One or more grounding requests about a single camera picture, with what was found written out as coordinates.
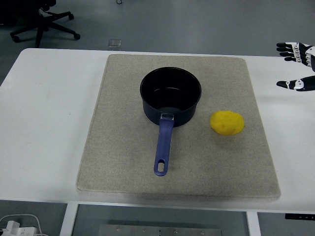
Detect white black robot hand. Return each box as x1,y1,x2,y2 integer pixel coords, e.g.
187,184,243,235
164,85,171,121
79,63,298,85
276,42,315,92

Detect yellow potato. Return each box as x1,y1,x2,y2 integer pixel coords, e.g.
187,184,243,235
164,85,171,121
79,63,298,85
209,111,246,136

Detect black table control panel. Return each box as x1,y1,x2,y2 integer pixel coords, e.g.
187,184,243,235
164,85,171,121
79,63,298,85
284,213,315,220

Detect white table leg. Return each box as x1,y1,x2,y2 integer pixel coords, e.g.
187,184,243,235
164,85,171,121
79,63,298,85
60,203,79,236
246,210,261,236

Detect beige fabric mat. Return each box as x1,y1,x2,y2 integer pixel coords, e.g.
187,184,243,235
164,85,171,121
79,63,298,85
76,54,282,200

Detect grey metal plate with screws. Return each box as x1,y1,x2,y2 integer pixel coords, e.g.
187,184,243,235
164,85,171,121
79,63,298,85
98,224,223,236

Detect black office chair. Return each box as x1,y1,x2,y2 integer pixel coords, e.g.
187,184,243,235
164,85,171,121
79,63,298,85
0,0,81,49

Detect white power strip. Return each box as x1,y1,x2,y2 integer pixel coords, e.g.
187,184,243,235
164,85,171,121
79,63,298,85
0,220,37,236

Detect blue pot with handle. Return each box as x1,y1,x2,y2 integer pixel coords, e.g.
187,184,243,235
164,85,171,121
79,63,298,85
140,66,203,177

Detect white cable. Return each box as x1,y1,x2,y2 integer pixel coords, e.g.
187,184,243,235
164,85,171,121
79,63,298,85
0,213,50,236

